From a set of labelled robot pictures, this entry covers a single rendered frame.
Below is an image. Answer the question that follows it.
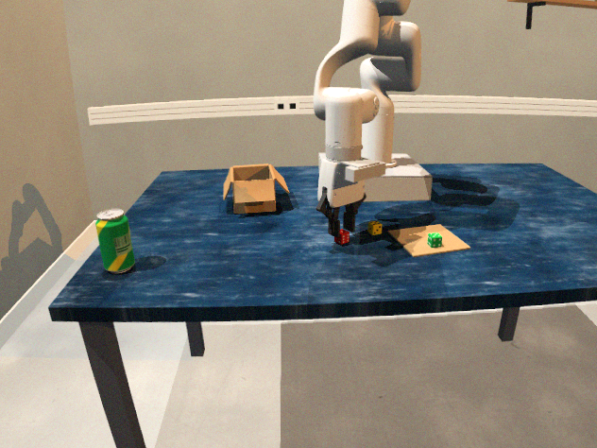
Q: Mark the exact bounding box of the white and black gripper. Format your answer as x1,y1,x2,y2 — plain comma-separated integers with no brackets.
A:
316,156,367,237

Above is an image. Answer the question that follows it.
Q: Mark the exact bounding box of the yellow die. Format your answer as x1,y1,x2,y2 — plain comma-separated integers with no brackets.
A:
367,221,382,235

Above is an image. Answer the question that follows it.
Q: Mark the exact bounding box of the green die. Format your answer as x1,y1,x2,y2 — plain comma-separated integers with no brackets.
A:
427,233,442,248

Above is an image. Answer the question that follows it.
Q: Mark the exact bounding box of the tan square mat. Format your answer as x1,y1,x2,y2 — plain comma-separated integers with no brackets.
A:
387,224,470,257

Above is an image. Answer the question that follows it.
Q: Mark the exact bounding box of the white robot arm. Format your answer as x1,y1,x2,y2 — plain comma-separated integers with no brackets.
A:
314,0,421,182

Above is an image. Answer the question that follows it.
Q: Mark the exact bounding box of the red die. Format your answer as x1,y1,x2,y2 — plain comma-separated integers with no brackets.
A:
334,229,350,245

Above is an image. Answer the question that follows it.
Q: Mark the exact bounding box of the green drink can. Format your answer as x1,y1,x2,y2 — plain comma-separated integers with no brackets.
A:
95,209,135,273

